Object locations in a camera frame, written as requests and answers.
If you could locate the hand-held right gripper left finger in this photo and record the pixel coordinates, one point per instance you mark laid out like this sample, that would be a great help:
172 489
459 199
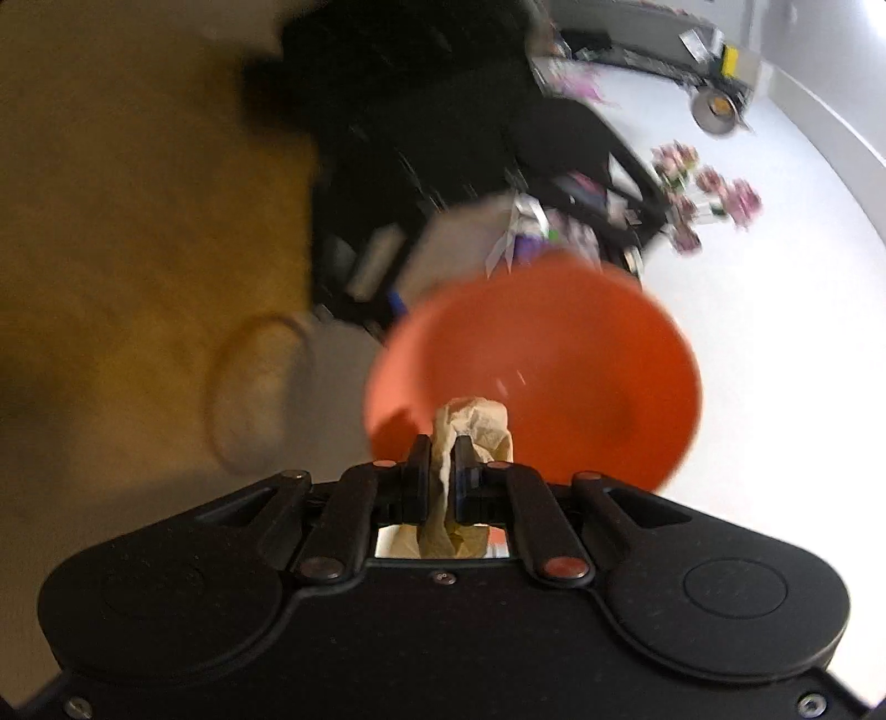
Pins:
420 478

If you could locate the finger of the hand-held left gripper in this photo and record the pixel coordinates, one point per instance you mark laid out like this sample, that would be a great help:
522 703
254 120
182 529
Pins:
640 201
329 263

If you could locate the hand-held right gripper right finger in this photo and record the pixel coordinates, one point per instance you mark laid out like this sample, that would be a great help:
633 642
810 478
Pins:
467 484

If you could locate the brown paper towel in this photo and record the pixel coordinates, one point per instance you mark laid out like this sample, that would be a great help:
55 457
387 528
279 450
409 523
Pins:
477 422

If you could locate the orange footed bowl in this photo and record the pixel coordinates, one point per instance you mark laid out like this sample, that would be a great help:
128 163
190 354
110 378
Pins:
567 360

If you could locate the dried rose bouquet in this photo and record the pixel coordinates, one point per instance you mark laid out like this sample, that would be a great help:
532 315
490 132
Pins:
713 183

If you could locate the studio light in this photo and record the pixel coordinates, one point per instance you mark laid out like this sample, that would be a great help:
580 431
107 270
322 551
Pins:
716 111

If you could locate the colourful clutter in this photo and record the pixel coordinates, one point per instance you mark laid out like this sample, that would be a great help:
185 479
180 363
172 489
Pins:
574 79

